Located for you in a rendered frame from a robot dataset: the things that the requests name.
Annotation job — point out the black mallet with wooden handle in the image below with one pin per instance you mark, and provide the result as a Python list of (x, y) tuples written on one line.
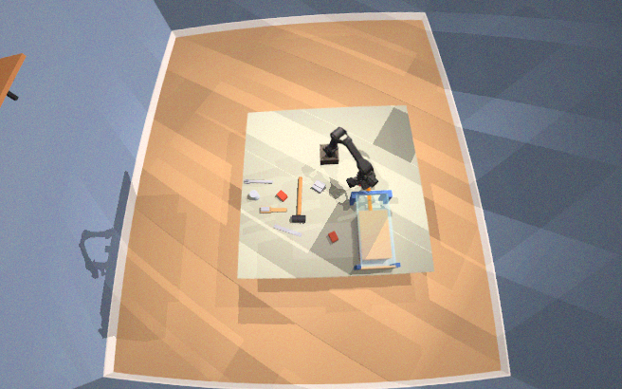
[(299, 218)]

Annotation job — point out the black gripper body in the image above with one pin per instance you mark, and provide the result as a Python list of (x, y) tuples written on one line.
[(352, 182)]

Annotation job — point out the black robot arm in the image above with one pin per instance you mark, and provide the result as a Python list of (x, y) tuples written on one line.
[(364, 166)]

